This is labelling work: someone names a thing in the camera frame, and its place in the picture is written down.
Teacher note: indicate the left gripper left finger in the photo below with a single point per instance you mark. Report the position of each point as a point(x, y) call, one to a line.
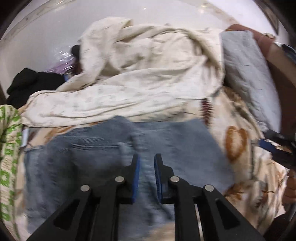
point(92, 212)

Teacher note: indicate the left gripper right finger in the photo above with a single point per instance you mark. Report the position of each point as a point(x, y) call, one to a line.
point(201, 213)

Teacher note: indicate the grey denim pants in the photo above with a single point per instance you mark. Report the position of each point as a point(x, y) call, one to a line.
point(95, 154)

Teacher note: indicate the person right hand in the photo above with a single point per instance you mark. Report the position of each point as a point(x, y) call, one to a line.
point(289, 195)

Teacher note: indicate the brown headboard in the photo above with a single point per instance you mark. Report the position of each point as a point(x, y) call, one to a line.
point(282, 71)

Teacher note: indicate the grey quilted pillow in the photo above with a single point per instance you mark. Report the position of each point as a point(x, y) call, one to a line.
point(247, 73)

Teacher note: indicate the green white rolled quilt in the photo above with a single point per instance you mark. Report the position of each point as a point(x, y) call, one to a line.
point(11, 138)

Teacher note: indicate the black garment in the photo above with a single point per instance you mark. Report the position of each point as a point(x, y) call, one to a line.
point(28, 82)

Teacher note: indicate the cream patterned duvet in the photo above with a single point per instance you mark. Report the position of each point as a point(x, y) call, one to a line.
point(131, 70)

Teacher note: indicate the purple plastic bag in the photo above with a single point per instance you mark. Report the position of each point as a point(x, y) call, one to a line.
point(68, 62)

